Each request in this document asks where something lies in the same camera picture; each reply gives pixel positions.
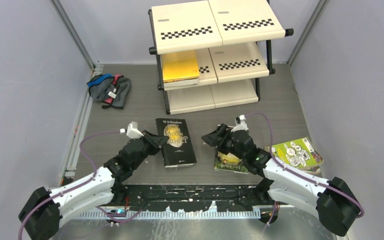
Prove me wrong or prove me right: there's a black Moon and Sixpence book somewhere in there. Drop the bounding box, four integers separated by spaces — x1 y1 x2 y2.
155 118 197 168

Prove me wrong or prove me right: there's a green Alice in Wonderland book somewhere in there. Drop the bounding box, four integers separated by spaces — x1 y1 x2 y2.
214 149 249 174

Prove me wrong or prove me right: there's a cream three-tier shelf rack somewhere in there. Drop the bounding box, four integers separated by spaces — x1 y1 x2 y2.
148 0 294 115

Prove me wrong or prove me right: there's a lime green cartoon book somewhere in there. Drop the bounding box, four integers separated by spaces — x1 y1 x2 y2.
264 137 324 175

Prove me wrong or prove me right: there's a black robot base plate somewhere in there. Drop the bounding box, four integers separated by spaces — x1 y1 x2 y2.
105 183 291 215

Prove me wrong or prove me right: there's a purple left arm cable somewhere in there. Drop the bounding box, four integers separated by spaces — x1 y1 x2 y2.
16 129 148 240

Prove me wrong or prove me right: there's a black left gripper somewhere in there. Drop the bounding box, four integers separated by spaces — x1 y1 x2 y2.
131 130 169 171

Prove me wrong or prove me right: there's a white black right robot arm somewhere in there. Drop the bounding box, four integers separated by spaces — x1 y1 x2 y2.
201 124 365 237

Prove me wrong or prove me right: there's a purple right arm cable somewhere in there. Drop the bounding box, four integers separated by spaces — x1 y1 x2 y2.
244 111 366 229

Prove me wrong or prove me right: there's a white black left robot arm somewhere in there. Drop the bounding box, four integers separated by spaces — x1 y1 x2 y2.
17 123 169 240

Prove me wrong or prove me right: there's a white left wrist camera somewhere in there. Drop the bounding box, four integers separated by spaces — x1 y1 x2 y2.
119 121 144 139

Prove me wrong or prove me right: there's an aluminium frame rail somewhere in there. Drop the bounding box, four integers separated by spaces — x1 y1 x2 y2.
59 64 104 186

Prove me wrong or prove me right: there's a yellow hardcover book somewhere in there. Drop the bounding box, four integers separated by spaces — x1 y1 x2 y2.
162 50 200 83

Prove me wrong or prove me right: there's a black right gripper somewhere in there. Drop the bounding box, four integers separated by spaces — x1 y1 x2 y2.
202 124 247 163

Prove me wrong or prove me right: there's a grey blue red cloth bag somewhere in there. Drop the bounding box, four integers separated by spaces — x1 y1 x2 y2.
86 73 132 110

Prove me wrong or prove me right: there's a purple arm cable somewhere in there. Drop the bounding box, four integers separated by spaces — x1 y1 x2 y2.
16 129 148 240
244 111 366 229

